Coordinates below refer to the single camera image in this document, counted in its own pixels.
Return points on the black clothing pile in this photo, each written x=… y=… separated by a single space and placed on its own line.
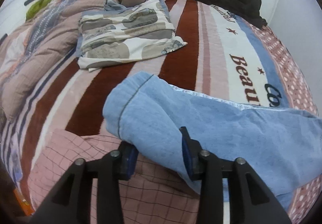
x=246 y=9

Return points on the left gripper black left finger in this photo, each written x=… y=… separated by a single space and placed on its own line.
x=69 y=201

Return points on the pink grey quilt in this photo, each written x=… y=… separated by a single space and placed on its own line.
x=34 y=47

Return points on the striped dotted bed blanket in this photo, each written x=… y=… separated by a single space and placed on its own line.
x=62 y=117

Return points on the green cloth by headboard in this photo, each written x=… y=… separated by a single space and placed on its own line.
x=35 y=8

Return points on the light blue denim pants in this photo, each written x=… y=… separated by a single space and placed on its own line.
x=282 y=145

